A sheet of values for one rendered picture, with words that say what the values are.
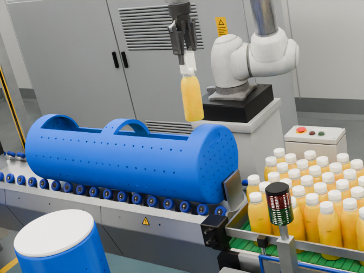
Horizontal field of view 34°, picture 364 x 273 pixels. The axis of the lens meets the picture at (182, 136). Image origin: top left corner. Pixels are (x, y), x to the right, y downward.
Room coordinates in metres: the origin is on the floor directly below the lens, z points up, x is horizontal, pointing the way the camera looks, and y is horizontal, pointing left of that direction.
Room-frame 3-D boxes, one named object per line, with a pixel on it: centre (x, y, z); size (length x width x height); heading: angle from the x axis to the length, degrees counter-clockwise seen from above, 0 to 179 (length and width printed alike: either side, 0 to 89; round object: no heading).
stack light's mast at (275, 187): (1.35, -0.21, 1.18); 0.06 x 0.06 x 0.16
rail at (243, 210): (1.82, -0.20, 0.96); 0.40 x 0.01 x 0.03; 142
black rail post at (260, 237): (1.56, -0.17, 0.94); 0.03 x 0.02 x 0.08; 52
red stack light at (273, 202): (1.35, -0.21, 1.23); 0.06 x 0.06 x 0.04
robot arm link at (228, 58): (2.61, -0.29, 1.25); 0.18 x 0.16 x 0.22; 70
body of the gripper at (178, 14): (1.95, -0.08, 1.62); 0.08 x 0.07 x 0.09; 140
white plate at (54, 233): (1.78, 0.50, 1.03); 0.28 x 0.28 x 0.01
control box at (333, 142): (1.97, -0.48, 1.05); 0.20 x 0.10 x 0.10; 52
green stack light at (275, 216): (1.35, -0.21, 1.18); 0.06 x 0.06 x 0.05
